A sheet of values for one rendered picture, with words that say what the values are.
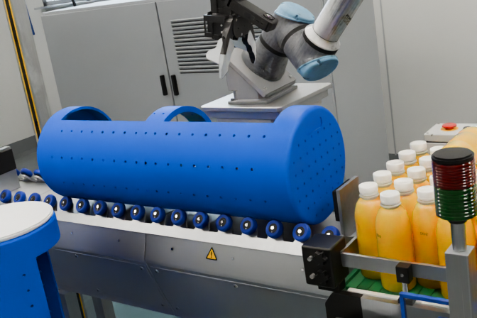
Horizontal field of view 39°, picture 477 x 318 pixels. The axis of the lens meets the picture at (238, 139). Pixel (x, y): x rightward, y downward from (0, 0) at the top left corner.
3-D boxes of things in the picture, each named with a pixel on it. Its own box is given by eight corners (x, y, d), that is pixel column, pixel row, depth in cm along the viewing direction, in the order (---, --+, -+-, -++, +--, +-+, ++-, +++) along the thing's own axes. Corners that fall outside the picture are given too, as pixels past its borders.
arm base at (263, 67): (264, 48, 227) (280, 25, 222) (289, 79, 221) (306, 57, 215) (233, 49, 217) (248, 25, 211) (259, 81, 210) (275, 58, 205)
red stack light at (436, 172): (441, 174, 108) (439, 151, 107) (481, 177, 104) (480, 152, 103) (426, 189, 103) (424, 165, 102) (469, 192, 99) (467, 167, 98)
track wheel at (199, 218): (198, 211, 177) (193, 209, 175) (211, 213, 174) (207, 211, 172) (194, 228, 175) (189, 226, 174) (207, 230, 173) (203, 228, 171)
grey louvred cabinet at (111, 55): (137, 190, 522) (98, 1, 485) (395, 222, 389) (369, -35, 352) (83, 216, 481) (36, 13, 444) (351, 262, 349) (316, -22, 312)
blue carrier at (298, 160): (114, 177, 226) (95, 95, 218) (352, 197, 175) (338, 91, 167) (49, 211, 205) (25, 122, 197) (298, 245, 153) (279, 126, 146)
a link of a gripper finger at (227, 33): (225, 59, 156) (235, 25, 158) (231, 59, 155) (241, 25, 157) (216, 51, 152) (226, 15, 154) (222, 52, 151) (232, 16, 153)
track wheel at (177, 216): (176, 209, 181) (172, 206, 179) (189, 210, 178) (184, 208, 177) (172, 225, 180) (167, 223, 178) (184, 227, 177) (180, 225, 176)
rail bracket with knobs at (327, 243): (326, 271, 150) (320, 228, 147) (355, 275, 145) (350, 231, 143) (304, 292, 142) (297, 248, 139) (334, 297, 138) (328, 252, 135)
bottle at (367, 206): (393, 264, 148) (385, 184, 143) (395, 280, 141) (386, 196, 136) (360, 266, 149) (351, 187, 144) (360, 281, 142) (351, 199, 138)
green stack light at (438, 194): (443, 204, 109) (441, 175, 108) (483, 207, 106) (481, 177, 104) (429, 219, 104) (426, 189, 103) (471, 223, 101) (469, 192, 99)
